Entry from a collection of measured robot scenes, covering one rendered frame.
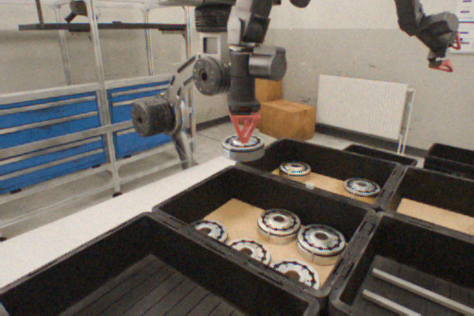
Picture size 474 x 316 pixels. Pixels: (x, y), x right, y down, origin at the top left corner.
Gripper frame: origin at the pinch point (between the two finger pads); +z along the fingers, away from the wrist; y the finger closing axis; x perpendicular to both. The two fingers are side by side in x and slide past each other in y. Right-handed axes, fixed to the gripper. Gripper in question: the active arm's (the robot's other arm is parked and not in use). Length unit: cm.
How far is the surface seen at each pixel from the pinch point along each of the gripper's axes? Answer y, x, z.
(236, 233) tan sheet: -7.3, 2.6, 22.2
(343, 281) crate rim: -34.7, -10.6, 12.0
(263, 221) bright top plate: -7.4, -4.0, 19.2
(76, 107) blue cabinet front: 152, 95, 28
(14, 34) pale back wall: 213, 157, -21
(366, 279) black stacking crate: -25.4, -21.1, 22.3
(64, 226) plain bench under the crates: 20, 55, 35
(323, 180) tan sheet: 16.4, -29.4, 22.5
